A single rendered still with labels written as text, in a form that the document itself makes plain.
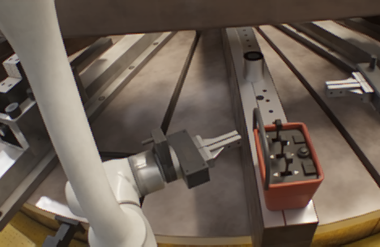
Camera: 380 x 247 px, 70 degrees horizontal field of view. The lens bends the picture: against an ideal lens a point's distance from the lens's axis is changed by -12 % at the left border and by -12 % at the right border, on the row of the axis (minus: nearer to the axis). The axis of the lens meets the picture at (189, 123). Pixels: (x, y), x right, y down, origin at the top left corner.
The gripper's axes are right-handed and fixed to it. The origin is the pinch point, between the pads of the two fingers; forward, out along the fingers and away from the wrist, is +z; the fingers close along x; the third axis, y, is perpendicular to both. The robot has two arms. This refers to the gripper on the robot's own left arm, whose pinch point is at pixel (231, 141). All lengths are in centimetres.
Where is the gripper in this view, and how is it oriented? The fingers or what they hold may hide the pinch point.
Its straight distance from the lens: 70.2
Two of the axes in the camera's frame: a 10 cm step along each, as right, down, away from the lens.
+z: 9.2, -3.3, 2.0
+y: 1.3, 7.5, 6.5
